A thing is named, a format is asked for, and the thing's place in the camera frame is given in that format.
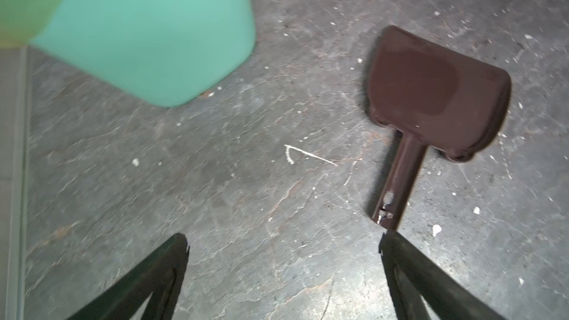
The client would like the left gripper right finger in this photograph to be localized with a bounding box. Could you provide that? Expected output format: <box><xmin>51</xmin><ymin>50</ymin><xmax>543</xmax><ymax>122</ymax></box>
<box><xmin>379</xmin><ymin>231</ymin><xmax>503</xmax><ymax>319</ymax></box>

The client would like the green trash bin with liner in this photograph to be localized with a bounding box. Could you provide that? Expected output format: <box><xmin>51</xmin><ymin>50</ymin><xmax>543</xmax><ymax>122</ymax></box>
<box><xmin>1</xmin><ymin>0</ymin><xmax>256</xmax><ymax>107</ymax></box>

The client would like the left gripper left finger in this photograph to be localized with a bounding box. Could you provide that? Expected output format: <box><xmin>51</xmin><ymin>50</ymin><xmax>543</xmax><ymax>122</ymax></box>
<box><xmin>71</xmin><ymin>233</ymin><xmax>190</xmax><ymax>319</ymax></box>

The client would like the dark brown dustpan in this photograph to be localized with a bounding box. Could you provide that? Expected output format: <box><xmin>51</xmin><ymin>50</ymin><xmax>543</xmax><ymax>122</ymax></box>
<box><xmin>367</xmin><ymin>25</ymin><xmax>512</xmax><ymax>231</ymax></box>

